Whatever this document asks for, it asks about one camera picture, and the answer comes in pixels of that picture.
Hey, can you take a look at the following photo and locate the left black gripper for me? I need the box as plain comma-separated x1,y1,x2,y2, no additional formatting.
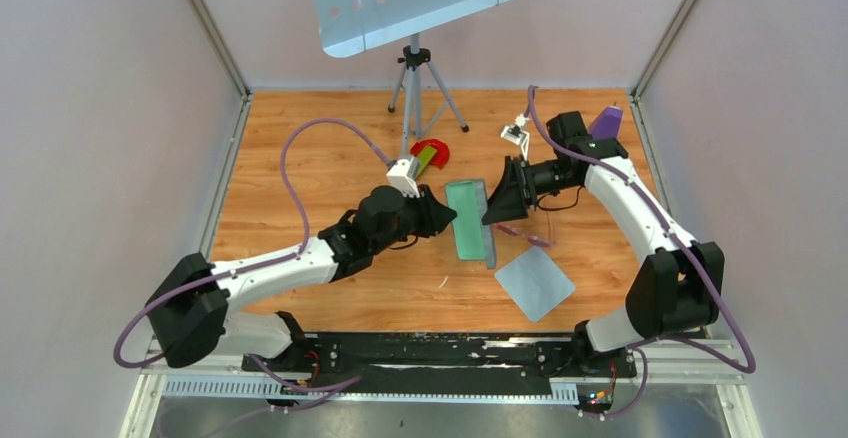
371,183,455,255

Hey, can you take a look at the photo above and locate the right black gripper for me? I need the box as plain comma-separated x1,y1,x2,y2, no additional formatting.
481,155,578,225

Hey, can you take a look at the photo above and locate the grey glasses case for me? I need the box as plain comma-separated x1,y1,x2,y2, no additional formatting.
445,179,497,270

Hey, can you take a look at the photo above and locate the blue cleaning cloth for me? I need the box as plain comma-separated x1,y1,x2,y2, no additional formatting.
494,246,577,323

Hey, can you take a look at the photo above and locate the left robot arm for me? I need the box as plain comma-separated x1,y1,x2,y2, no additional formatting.
147,185,457,371

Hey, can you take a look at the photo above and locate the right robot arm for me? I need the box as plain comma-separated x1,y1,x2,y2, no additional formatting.
482,112,724,376

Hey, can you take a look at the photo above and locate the red curved plastic piece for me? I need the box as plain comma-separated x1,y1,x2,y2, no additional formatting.
410,138,450,169

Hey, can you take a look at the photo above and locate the green rectangular block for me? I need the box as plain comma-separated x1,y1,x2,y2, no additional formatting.
415,145,438,177

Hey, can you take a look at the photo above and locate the grey tripod stand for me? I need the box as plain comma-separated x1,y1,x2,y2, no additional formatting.
387,33,470,155

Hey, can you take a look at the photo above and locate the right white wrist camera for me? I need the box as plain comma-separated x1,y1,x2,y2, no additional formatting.
500,114,530,161

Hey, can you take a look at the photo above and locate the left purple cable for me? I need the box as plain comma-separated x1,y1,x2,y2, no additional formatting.
112,118,396,370

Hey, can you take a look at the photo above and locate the white slotted cable duct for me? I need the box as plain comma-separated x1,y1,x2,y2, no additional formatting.
161,375,579,406

